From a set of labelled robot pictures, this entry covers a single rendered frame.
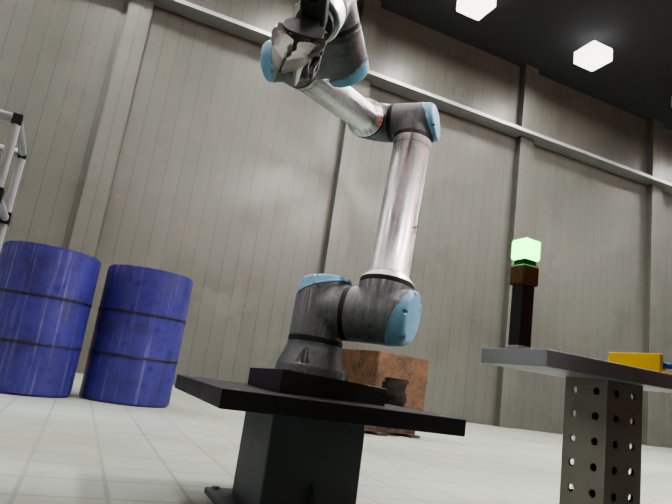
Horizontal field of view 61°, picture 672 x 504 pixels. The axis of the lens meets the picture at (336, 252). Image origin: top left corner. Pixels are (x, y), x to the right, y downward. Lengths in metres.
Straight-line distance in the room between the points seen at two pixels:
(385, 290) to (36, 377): 2.83
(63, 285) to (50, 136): 4.44
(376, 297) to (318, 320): 0.17
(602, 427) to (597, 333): 10.43
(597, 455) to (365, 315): 0.61
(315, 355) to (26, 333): 2.68
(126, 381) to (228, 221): 4.45
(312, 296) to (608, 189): 11.13
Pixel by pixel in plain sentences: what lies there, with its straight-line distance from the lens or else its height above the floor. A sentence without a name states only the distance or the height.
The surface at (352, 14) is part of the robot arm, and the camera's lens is 1.21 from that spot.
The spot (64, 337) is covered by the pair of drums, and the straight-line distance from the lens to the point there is 4.00.
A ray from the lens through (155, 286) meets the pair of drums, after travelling 4.09.
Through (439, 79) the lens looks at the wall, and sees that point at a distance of 10.47.
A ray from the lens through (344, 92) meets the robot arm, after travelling 1.50.
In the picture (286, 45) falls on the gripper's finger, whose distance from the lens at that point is 0.98.
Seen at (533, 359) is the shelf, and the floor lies 0.43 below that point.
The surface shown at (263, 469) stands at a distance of 1.45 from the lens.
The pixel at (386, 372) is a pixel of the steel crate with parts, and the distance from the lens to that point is 7.36.
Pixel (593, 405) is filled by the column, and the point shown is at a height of 0.37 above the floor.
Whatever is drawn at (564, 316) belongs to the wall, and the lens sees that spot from 11.09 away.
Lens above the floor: 0.35
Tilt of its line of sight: 13 degrees up
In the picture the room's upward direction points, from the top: 8 degrees clockwise
